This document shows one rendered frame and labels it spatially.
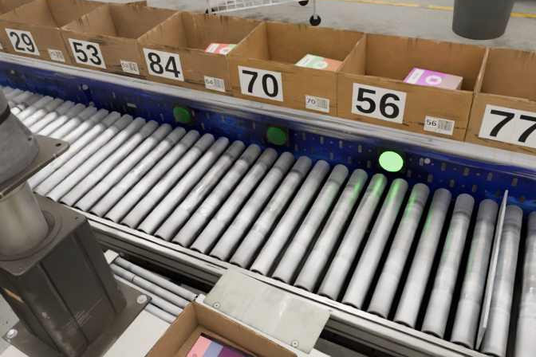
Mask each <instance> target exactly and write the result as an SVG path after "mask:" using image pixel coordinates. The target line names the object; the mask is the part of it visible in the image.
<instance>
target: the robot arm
mask: <svg viewBox="0 0 536 357"><path fill-rule="evenodd" d="M38 150H39V146H38V143H37V140H36V138H35V136H34V134H33V132H32V131H31V130H30V129H29V128H28V127H27V126H26V125H24V123H23V122H22V121H20V119H19V118H17V117H16V115H15V114H13V113H12V111H11V109H10V106H9V104H8V102H7V100H6V97H5V95H4V92H3V91H2V87H1V85H0V184H1V183H3V182H5V181H7V180H9V179H11V178H13V177H14V176H16V175H18V174H19V173H21V172H22V171H24V170H25V169H26V168H27V167H28V166H29V165H30V164H31V163H32V162H33V161H34V160H35V158H36V156H37V153H38Z"/></svg>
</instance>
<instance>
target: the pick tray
mask: <svg viewBox="0 0 536 357"><path fill-rule="evenodd" d="M201 333H206V334H208V335H210V336H213V337H215V338H216V339H219V340H222V341H223V342H225V343H228V344H230V345H232V346H234V347H237V348H238V349H240V350H243V351H245V352H247V353H249V354H252V355H254V356H256V357H298V355H297V354H296V353H294V352H292V351H290V350H289V349H287V348H285V347H283V346H281V345H280V344H278V343H275V342H274V341H272V340H271V339H268V338H266V337H265V336H263V335H260V334H258V333H257V332H256V331H253V330H251V329H249V328H247V327H245V326H243V325H241V324H240V323H238V322H236V321H234V320H232V319H230V318H228V317H226V316H224V315H222V314H220V313H218V312H216V311H214V310H212V309H210V308H208V307H206V306H204V305H202V304H200V303H198V302H196V301H193V302H189V304H188V305H187V306H186V307H185V308H184V310H183V311H182V312H181V313H180V314H179V315H178V316H177V317H176V319H175V320H174V321H173V322H172V324H171V325H170V326H169V327H168V329H167V330H166V331H165V332H164V334H162V336H161V337H160V338H159V339H158V340H157V341H156V343H155V344H154V345H153V347H152V348H151V349H150V350H149V352H148V353H147V354H146V355H145V356H144V357H186V356H187V354H188V352H189V351H190V350H191V348H192V346H193V345H194V343H195V341H196V340H197V339H198V338H199V336H200V334H201Z"/></svg>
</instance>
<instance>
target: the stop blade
mask: <svg viewBox="0 0 536 357"><path fill-rule="evenodd" d="M507 194H508V190H506V192H505V194H504V197H503V200H502V205H501V207H500V211H499V217H498V222H497V226H496V231H495V240H494V245H493V249H492V254H491V263H490V268H489V273H488V278H487V286H486V291H485V296H484V301H483V310H482V314H481V319H480V324H479V333H478V337H477V342H476V347H475V349H477V350H478V349H479V345H480V344H481V341H482V338H483V334H484V332H485V330H486V326H487V317H488V312H489V307H490V302H491V293H492V288H493V282H494V277H495V268H496V263H497V257H498V252H499V243H500V238H501V232H502V227H503V219H504V213H505V208H506V199H507Z"/></svg>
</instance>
